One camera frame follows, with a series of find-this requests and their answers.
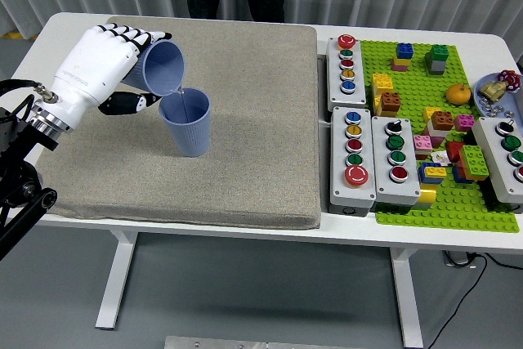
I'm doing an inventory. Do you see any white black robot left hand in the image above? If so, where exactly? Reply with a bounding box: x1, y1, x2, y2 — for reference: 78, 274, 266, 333
51, 25, 173, 128

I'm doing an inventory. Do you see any blue ribbed plastic cup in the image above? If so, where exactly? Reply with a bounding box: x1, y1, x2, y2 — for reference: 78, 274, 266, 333
158, 87, 212, 158
122, 40, 186, 99

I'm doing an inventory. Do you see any grey-brown fabric mat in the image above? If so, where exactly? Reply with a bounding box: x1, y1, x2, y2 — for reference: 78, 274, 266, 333
35, 16, 322, 230

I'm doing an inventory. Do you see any white table leg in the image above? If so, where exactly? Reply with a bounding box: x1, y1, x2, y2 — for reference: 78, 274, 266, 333
95, 229, 140, 330
390, 247, 425, 349

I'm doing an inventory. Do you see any five-button control box, large mushroom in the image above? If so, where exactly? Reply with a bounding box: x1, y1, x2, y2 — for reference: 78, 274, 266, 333
329, 105, 378, 217

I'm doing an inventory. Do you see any five-button control box, small mushroom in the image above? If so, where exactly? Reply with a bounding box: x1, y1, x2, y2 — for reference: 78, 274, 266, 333
325, 34, 368, 112

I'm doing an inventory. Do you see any large yellow toy block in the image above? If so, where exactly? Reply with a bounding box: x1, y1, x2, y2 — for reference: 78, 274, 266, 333
371, 73, 395, 99

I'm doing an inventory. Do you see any brown toy block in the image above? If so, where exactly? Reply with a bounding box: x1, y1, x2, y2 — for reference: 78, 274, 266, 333
375, 91, 403, 118

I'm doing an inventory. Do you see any four-control box with selector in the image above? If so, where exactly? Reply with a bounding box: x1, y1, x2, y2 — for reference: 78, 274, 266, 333
370, 115, 422, 214

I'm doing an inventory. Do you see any blue yellow pink block stack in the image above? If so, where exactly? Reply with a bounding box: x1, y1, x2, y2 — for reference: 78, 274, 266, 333
391, 42, 415, 73

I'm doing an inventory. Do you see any green studded baseplate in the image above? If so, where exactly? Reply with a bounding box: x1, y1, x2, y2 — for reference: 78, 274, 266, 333
359, 39, 520, 234

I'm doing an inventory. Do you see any pink toy block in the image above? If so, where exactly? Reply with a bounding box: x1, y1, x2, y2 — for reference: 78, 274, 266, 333
413, 134, 434, 161

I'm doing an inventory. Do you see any green grey block stack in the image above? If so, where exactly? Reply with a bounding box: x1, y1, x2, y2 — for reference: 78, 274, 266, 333
424, 44, 450, 78

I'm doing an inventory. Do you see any brown white pink block stack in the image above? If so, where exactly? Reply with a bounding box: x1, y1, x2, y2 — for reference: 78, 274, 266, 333
422, 110, 456, 149

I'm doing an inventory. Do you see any shiny yellow toy block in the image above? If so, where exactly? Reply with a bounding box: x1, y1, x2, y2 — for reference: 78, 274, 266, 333
415, 183, 439, 206

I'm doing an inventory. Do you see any orange fruit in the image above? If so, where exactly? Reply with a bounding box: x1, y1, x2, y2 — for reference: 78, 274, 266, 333
445, 83, 472, 105

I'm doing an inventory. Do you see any red toy block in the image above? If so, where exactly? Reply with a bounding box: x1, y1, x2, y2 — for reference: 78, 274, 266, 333
445, 140, 466, 165

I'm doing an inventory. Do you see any magenta toy block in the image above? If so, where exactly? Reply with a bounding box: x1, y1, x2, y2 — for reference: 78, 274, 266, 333
454, 114, 476, 134

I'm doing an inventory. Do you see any green red blue block stack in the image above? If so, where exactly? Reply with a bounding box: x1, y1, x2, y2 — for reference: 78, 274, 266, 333
451, 144, 490, 185

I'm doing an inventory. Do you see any grey control box, black base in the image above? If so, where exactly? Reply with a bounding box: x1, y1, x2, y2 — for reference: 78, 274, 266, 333
471, 116, 523, 213

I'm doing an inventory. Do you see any grey power adapter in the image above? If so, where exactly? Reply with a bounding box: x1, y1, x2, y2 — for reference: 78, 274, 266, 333
442, 249, 479, 269

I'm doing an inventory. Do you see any blue plate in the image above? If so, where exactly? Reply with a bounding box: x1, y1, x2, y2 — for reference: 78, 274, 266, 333
473, 73, 523, 118

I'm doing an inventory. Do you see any brass valve with red handle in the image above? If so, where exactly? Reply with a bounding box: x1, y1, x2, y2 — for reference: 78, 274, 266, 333
478, 69, 522, 104

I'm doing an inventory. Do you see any black floor cable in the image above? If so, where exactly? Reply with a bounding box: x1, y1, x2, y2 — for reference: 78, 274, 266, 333
420, 253, 523, 349

